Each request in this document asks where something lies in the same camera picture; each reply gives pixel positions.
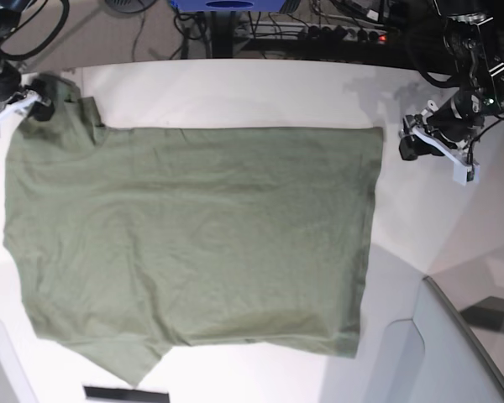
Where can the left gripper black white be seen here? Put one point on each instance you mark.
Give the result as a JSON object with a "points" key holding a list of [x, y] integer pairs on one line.
{"points": [[443, 131]]}

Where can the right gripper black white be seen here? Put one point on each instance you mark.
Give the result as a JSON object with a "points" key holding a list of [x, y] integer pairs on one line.
{"points": [[31, 101]]}

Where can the olive green t-shirt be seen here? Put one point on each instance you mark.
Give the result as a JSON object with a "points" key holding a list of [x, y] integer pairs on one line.
{"points": [[130, 242]]}

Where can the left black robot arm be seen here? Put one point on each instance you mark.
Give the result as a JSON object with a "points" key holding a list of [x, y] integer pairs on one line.
{"points": [[470, 37]]}

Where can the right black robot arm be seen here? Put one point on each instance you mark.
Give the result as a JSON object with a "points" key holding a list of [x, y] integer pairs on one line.
{"points": [[11, 13]]}

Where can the black power strip red light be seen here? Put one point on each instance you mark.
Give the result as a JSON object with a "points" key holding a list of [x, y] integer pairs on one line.
{"points": [[339, 33]]}

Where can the blue box with oval hole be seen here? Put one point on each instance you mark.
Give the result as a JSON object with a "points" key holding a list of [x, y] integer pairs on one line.
{"points": [[192, 6]]}

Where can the white curved panel right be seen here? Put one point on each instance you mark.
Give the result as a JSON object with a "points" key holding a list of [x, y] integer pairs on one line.
{"points": [[433, 357]]}

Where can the white panel left corner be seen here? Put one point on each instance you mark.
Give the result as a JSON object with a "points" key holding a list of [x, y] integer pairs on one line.
{"points": [[14, 384]]}

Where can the black table leg post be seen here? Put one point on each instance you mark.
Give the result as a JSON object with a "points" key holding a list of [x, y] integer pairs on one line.
{"points": [[222, 28]]}

